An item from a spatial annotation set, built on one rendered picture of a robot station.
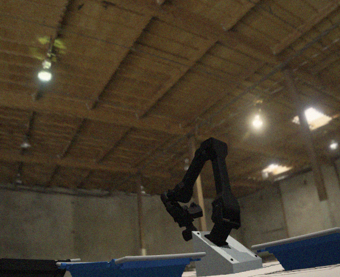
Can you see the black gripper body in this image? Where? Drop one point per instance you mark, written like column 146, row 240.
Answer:
column 184, row 220

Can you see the blue plastic tray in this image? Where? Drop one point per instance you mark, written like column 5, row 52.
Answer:
column 149, row 268
column 305, row 251

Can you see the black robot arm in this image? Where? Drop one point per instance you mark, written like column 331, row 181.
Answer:
column 225, row 205

